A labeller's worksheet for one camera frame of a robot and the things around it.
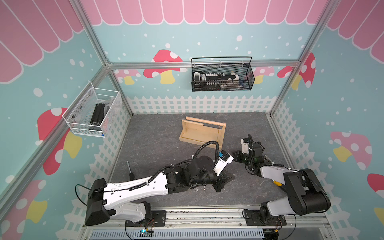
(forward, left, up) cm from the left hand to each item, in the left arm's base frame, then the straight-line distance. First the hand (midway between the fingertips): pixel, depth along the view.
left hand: (232, 180), depth 62 cm
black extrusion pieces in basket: (+25, +62, +10) cm, 68 cm away
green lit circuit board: (-17, +39, -28) cm, 51 cm away
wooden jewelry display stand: (+45, +11, -25) cm, 52 cm away
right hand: (+25, -7, -20) cm, 33 cm away
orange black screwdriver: (+11, +54, -25) cm, 61 cm away
